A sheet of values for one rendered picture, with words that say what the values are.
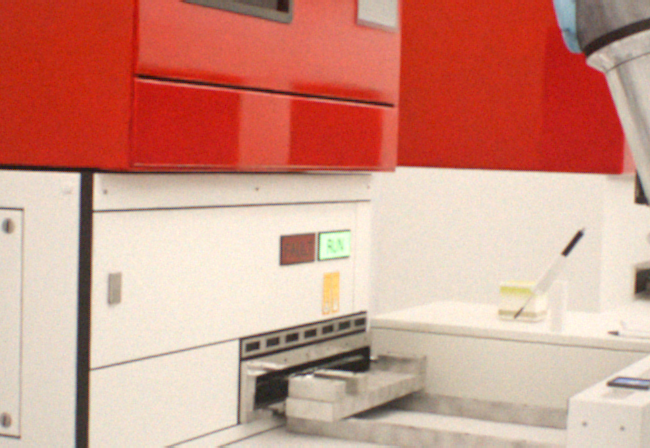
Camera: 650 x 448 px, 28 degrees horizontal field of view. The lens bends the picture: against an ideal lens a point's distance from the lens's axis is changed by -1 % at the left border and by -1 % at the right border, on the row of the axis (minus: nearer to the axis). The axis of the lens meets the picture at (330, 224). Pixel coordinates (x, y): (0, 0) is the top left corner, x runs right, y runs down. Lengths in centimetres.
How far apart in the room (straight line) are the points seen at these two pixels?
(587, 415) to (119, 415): 59
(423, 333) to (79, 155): 87
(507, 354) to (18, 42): 101
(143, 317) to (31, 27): 40
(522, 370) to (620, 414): 63
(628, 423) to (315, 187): 74
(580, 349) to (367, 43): 62
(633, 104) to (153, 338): 70
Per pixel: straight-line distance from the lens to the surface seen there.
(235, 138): 183
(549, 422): 219
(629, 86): 150
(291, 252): 208
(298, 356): 211
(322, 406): 200
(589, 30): 151
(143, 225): 174
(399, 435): 199
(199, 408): 189
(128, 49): 163
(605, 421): 166
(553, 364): 225
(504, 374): 228
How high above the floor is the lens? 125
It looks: 3 degrees down
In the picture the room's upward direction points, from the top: 2 degrees clockwise
